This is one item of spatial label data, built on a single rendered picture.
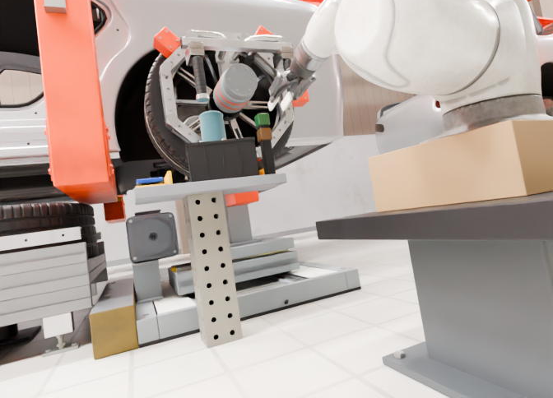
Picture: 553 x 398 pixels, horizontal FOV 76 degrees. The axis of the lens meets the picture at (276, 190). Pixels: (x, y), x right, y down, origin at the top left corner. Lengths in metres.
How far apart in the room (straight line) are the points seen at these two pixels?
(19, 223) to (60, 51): 0.61
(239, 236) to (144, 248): 0.40
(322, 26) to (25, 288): 1.17
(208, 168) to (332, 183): 5.34
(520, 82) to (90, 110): 1.17
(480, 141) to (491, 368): 0.35
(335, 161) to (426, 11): 5.93
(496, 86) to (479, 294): 0.33
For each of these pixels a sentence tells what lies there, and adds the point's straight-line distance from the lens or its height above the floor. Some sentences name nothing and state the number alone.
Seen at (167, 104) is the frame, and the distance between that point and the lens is 1.44.
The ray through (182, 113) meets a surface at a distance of 2.02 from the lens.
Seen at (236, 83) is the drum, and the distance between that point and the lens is 1.37.
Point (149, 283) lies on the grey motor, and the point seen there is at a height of 0.14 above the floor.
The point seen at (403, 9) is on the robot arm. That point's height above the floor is 0.55.
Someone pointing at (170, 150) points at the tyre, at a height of 0.65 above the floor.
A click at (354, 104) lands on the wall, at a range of 6.96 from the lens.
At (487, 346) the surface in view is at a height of 0.07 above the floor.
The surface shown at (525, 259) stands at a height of 0.21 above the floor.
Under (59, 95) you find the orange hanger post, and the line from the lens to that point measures 1.36.
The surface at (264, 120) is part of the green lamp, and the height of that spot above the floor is 0.63.
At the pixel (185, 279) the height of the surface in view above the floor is 0.14.
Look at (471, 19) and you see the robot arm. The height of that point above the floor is 0.54.
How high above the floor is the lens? 0.32
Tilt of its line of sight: 4 degrees up
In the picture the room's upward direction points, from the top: 9 degrees counter-clockwise
